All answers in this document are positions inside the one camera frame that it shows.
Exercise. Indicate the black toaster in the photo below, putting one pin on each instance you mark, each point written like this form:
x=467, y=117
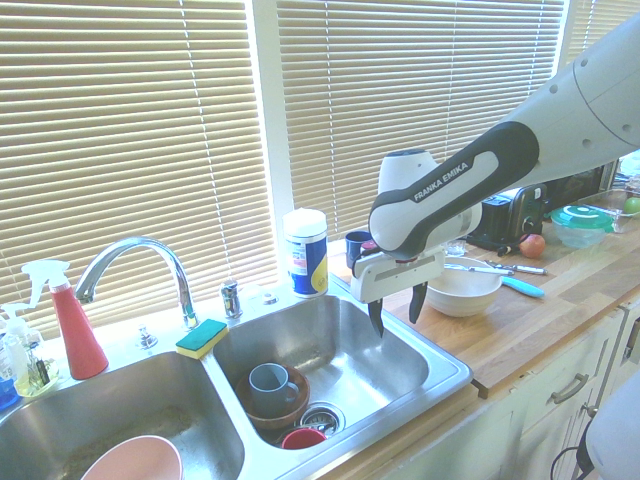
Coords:
x=500, y=215

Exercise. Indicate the clear container green lid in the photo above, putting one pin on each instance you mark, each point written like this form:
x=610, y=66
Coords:
x=582, y=225

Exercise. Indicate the red apple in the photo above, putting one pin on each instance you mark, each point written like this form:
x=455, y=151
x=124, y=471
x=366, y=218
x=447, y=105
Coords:
x=532, y=246

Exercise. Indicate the sink hole cover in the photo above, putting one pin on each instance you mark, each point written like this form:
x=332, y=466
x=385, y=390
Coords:
x=271, y=300

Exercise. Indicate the pink bowl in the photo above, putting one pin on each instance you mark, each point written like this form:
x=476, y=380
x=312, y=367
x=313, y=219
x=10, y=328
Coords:
x=140, y=460

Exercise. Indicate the narrow beige window blind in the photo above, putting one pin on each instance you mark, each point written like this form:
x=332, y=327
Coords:
x=600, y=25

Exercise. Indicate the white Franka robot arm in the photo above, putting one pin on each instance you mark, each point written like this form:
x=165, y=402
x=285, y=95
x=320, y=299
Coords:
x=500, y=170

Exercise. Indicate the stainless steel double sink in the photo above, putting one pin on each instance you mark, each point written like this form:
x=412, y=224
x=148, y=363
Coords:
x=350, y=340

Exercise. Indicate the blue dish soap bottle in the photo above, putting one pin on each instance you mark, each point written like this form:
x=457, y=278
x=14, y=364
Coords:
x=6, y=392

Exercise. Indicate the yellow green sponge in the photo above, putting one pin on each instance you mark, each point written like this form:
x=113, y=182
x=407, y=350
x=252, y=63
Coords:
x=202, y=337

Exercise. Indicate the chrome gooseneck faucet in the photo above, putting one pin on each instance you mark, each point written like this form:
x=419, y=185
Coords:
x=150, y=245

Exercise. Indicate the red cup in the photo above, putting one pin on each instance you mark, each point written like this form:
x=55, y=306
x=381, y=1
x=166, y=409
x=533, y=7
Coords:
x=302, y=440

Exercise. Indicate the clear soap dispenser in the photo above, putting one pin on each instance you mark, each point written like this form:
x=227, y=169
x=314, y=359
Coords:
x=12, y=345

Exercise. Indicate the metal drain strainer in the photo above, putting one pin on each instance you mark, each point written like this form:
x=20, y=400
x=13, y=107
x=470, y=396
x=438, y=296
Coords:
x=327, y=417

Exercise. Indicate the teal plastic knife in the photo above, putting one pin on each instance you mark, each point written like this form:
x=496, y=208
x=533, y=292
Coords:
x=525, y=288

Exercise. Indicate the white ceramic bowl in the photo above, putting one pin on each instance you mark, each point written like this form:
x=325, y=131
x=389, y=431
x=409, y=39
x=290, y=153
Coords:
x=460, y=300

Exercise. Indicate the white wipes canister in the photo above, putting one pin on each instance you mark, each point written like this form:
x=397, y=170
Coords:
x=306, y=255

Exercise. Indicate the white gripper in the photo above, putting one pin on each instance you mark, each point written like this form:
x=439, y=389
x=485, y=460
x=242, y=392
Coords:
x=400, y=277

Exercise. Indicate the brown wooden bowl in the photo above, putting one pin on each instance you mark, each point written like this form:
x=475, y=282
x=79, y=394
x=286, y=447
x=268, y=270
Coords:
x=280, y=420

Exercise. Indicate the silver metal utensil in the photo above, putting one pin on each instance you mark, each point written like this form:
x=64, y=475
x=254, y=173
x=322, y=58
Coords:
x=530, y=270

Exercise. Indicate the black microwave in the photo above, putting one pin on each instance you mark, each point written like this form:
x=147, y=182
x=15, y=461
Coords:
x=575, y=187

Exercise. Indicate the yellow glass dish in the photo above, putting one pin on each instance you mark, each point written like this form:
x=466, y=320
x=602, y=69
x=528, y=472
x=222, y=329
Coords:
x=37, y=380

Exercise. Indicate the navy blue mug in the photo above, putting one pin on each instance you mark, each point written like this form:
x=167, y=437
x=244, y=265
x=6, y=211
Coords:
x=355, y=246

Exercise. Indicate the small clear glass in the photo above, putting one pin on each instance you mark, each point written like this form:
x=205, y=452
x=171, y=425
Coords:
x=456, y=247

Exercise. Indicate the small chrome sink knob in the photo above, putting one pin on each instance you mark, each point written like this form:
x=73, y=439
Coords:
x=146, y=339

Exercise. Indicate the grey mug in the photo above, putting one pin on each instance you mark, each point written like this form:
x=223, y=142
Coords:
x=270, y=387

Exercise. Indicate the red spray bottle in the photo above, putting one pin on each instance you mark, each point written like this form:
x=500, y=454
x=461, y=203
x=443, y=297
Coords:
x=75, y=340

